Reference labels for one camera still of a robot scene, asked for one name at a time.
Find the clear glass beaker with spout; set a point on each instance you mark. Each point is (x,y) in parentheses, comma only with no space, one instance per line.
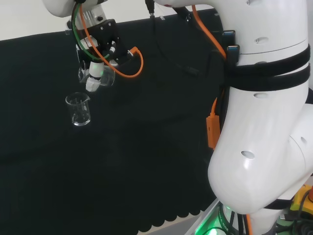
(78,115)

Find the yellow stop button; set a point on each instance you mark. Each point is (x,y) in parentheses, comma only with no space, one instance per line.
(299,198)

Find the orange adapter box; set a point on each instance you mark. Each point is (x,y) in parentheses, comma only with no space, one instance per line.
(212,132)

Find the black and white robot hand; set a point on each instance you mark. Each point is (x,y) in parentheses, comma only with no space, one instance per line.
(107,36)

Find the black bench cloth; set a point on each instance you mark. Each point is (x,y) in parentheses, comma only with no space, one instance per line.
(122,159)

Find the small clear glass beaker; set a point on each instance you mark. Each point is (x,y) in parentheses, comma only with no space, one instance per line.
(109,78)

